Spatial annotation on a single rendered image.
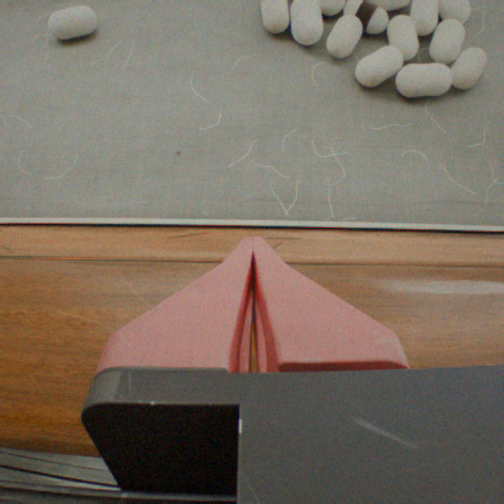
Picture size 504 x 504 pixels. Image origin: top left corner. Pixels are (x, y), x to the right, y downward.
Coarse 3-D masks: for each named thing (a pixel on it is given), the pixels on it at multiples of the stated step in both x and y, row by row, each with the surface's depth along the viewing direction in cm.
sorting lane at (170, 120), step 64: (0, 0) 25; (64, 0) 25; (128, 0) 25; (192, 0) 25; (256, 0) 25; (0, 64) 24; (64, 64) 24; (128, 64) 24; (192, 64) 24; (256, 64) 24; (320, 64) 24; (448, 64) 24; (0, 128) 23; (64, 128) 23; (128, 128) 23; (192, 128) 23; (256, 128) 23; (320, 128) 23; (384, 128) 23; (448, 128) 23; (0, 192) 22; (64, 192) 22; (128, 192) 22; (192, 192) 22; (256, 192) 22; (320, 192) 22; (384, 192) 22; (448, 192) 22
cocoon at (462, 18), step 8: (440, 0) 24; (448, 0) 23; (456, 0) 23; (464, 0) 23; (440, 8) 24; (448, 8) 23; (456, 8) 23; (464, 8) 23; (440, 16) 25; (448, 16) 24; (456, 16) 23; (464, 16) 23
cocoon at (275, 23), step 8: (264, 0) 23; (272, 0) 23; (280, 0) 23; (264, 8) 23; (272, 8) 23; (280, 8) 23; (264, 16) 23; (272, 16) 23; (280, 16) 23; (288, 16) 23; (264, 24) 24; (272, 24) 23; (280, 24) 23; (272, 32) 24; (280, 32) 24
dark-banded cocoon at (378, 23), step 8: (352, 0) 23; (360, 0) 23; (344, 8) 24; (352, 8) 23; (376, 16) 23; (384, 16) 23; (368, 24) 23; (376, 24) 23; (384, 24) 23; (368, 32) 24; (376, 32) 24
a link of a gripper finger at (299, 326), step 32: (256, 256) 10; (256, 288) 10; (288, 288) 8; (320, 288) 8; (256, 320) 11; (288, 320) 6; (320, 320) 6; (352, 320) 6; (256, 352) 11; (288, 352) 5; (320, 352) 5; (352, 352) 5; (384, 352) 5
